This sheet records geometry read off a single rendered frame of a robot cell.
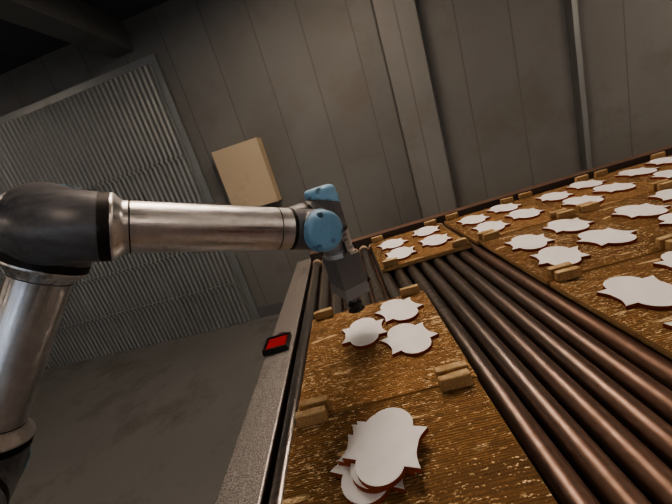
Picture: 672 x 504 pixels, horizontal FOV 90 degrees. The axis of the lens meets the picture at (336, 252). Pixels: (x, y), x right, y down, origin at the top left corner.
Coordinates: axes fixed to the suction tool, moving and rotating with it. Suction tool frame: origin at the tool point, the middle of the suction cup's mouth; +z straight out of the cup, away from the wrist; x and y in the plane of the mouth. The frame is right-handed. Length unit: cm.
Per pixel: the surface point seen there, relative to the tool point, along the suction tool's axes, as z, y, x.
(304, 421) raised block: 5.9, -18.7, 23.8
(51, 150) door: -124, 352, 119
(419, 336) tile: 6.4, -13.8, -7.3
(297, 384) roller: 9.0, -2.6, 20.7
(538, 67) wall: -57, 123, -264
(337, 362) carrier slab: 7.4, -5.3, 10.7
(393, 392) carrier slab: 7.4, -23.0, 7.0
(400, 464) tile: 4.4, -38.3, 15.8
